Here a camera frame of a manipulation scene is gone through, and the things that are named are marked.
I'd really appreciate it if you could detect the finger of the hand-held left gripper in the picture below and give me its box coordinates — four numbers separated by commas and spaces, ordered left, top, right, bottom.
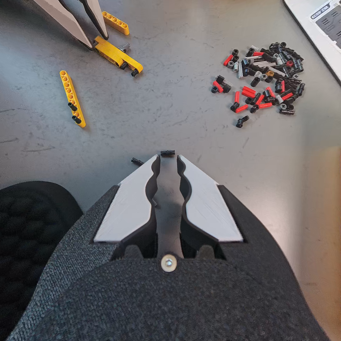
79, 0, 109, 40
33, 0, 94, 50

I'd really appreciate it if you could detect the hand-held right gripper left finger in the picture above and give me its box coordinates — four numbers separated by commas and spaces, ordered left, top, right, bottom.
93, 154, 161, 258

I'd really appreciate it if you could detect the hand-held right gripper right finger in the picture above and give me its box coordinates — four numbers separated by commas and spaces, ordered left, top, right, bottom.
176, 155, 244, 258

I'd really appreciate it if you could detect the short yellow lego beam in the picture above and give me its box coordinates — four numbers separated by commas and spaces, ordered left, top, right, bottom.
102, 11, 130, 36
94, 46, 124, 66

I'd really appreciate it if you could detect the long yellow lego beam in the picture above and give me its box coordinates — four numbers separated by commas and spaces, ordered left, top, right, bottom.
59, 70, 86, 128
93, 36, 143, 74

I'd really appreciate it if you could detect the pile of small lego pieces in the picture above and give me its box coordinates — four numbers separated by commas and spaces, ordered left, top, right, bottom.
211, 42, 306, 129

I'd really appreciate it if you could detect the lego instruction booklet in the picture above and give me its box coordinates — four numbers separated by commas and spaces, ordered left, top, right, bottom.
282, 0, 341, 86

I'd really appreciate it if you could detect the black quilted cushion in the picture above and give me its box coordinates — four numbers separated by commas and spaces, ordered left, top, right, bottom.
0, 181, 83, 341

